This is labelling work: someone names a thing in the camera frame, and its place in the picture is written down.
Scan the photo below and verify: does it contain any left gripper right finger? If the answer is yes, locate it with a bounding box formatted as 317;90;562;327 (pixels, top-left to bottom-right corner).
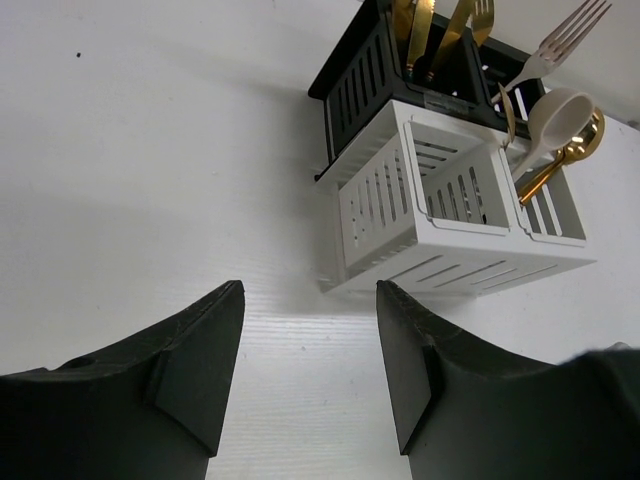
376;281;639;479

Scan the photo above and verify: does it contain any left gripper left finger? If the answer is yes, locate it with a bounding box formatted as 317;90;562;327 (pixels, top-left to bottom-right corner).
1;280;245;479

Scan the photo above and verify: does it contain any rose gold spoon green handle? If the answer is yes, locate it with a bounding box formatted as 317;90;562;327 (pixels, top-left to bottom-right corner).
498;84;516;150

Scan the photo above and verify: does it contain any white ceramic spoon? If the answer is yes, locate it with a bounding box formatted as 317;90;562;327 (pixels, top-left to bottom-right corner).
511;88;595;182

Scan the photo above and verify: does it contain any rose gold fork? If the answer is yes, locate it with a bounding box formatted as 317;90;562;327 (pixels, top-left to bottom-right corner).
503;1;612;93

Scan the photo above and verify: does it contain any gold fork green handle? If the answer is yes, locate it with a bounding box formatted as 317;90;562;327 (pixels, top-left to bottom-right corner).
471;0;495;48

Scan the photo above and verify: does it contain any rose gold knife green handle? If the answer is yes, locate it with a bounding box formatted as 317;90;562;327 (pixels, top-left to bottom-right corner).
427;0;475;81

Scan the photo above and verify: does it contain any white utensil caddy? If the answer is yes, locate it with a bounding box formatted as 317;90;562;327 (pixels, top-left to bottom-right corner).
318;101;596;297

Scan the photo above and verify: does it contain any black utensil caddy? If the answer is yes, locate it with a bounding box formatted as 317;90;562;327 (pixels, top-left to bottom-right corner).
308;1;529;160

